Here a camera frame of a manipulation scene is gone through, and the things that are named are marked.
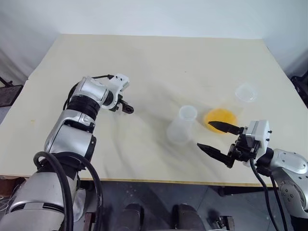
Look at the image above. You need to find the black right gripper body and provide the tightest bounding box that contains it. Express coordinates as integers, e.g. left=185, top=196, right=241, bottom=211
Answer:
left=227, top=126, right=262, bottom=169

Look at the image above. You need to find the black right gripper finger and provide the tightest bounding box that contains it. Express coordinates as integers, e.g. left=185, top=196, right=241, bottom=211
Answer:
left=196, top=142, right=232, bottom=166
left=207, top=120, right=240, bottom=135

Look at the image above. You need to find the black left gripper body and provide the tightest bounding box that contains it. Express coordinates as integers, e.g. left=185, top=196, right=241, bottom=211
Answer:
left=109, top=95, right=124, bottom=113

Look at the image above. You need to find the clear cup of orange liquid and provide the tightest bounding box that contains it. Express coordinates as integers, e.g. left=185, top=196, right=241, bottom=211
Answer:
left=203, top=101, right=244, bottom=134

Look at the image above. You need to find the translucent plastic bottle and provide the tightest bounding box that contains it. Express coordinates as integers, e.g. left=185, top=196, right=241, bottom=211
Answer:
left=166, top=105, right=198, bottom=145

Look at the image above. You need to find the dark rounded shape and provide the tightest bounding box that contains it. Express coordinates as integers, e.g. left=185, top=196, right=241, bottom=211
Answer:
left=121, top=203, right=145, bottom=231
left=171, top=203, right=200, bottom=231

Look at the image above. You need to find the black equipment case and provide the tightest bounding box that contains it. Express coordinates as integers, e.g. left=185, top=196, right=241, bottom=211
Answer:
left=289, top=75, right=308, bottom=109

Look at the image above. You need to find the white plastic bag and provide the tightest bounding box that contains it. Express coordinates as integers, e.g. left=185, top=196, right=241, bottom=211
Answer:
left=71, top=187, right=88, bottom=223

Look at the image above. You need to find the black mesh stand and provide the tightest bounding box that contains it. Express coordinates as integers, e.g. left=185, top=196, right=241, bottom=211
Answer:
left=0, top=76, right=24, bottom=108

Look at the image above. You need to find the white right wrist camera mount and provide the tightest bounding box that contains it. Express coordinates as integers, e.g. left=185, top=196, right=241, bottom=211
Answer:
left=242, top=119, right=273, bottom=167

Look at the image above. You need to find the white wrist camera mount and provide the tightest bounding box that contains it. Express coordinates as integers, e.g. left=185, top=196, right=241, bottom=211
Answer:
left=242, top=119, right=273, bottom=167
left=101, top=74, right=131, bottom=112

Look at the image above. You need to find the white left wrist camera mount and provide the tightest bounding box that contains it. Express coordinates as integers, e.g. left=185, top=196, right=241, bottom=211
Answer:
left=101, top=74, right=131, bottom=112

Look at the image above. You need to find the thin black left wrist cable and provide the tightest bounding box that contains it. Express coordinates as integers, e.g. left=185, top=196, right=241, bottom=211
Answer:
left=90, top=74, right=114, bottom=80

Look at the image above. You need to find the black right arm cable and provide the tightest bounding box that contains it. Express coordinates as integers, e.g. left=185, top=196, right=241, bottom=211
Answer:
left=269, top=175, right=289, bottom=231
left=249, top=156, right=277, bottom=231

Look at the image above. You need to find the black table frame bar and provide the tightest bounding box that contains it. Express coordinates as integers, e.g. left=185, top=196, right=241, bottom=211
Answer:
left=79, top=179, right=274, bottom=197

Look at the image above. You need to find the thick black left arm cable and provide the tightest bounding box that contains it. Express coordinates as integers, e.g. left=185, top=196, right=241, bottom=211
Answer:
left=33, top=151, right=104, bottom=231
left=39, top=153, right=74, bottom=231

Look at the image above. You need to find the grey metal bracket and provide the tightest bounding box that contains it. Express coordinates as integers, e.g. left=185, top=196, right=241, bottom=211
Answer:
left=211, top=215, right=236, bottom=231

